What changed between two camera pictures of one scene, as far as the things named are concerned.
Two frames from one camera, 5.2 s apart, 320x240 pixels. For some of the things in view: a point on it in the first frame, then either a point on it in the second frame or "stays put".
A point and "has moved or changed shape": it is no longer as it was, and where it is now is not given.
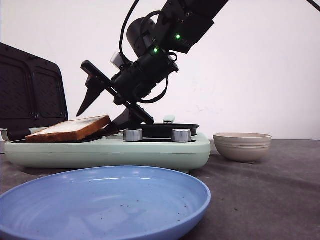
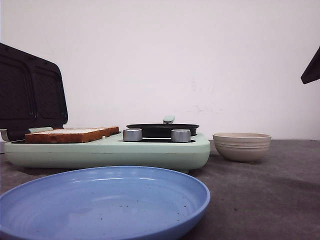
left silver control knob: [133, 134] stays put
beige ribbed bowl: [243, 147] stays put
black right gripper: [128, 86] → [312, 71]
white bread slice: [69, 130] has moved or changed shape
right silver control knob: [181, 135] stays put
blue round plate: [102, 203] stays put
